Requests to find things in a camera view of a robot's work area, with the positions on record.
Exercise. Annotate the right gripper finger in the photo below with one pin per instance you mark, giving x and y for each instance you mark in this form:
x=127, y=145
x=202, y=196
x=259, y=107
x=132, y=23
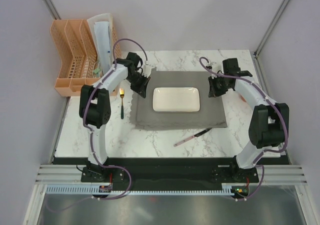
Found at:
x=212, y=87
x=220, y=91

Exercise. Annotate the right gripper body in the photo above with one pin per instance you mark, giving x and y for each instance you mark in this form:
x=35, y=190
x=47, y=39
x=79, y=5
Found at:
x=221, y=83

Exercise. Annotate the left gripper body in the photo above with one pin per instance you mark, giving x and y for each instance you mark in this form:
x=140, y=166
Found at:
x=137, y=80

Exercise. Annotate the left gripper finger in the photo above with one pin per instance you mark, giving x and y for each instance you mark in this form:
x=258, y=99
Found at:
x=144, y=87
x=136, y=89

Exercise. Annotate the gold fork green handle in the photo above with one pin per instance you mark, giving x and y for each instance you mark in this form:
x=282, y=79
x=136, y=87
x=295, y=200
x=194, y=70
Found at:
x=122, y=95

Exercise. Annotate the grey scalloped placemat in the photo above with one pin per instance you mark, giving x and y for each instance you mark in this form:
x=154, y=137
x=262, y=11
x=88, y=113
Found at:
x=210, y=115

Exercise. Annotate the white rectangular plate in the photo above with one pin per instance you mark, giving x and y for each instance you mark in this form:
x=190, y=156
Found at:
x=176, y=100

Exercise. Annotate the black knife pink handle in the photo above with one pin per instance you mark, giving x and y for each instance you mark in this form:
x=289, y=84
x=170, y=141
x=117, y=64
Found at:
x=192, y=137

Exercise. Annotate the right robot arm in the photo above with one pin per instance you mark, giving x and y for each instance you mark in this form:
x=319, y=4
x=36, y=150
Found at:
x=269, y=126

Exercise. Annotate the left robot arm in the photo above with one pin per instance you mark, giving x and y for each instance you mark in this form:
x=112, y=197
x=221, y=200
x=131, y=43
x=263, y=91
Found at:
x=95, y=105

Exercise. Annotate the green clip items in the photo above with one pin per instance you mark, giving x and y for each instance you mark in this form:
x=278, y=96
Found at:
x=97, y=72

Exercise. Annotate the orange plastic file organizer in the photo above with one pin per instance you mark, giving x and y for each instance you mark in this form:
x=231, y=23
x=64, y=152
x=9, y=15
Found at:
x=75, y=44

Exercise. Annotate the white paper folder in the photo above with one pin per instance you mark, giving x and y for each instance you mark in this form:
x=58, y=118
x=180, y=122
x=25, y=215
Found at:
x=101, y=28

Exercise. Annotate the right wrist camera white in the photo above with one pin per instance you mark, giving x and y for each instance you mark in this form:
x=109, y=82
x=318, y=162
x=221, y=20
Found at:
x=211, y=66

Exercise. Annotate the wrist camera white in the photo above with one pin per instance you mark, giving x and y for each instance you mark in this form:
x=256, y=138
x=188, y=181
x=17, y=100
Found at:
x=211, y=66
x=148, y=69

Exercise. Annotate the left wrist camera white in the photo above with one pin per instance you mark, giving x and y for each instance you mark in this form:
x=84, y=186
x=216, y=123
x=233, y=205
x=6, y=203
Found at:
x=148, y=69

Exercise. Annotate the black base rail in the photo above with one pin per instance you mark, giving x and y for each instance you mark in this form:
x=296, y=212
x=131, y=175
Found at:
x=169, y=174

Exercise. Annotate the white slotted cable duct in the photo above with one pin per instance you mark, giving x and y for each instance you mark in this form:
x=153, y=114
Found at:
x=59, y=189

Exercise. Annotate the aluminium frame rail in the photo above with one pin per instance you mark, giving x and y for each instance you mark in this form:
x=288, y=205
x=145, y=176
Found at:
x=59, y=174

